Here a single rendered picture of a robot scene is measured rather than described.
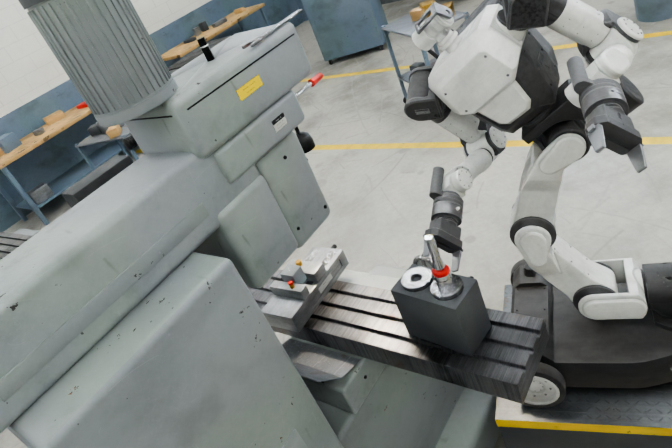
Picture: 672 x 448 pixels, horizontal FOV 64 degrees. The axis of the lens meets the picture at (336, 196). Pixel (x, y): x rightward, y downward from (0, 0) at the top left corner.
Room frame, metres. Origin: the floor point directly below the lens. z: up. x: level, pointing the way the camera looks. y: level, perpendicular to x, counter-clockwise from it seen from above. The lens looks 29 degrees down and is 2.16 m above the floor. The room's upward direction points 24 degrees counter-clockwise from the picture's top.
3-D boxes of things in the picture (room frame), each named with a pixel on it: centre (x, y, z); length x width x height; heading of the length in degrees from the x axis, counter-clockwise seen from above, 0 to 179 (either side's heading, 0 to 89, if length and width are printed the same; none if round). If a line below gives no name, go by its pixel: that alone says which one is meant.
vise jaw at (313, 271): (1.61, 0.21, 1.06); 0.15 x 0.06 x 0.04; 46
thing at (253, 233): (1.33, 0.30, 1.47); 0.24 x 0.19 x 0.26; 43
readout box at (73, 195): (1.50, 0.60, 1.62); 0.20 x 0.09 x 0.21; 133
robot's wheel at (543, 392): (1.21, -0.37, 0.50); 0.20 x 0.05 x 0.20; 60
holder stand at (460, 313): (1.15, -0.15, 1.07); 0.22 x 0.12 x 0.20; 37
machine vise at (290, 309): (1.59, 0.23, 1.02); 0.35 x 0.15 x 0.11; 136
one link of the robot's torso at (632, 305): (1.30, -0.74, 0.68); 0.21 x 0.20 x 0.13; 60
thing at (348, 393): (1.47, 0.16, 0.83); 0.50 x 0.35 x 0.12; 133
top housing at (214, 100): (1.46, 0.17, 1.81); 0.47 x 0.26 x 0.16; 133
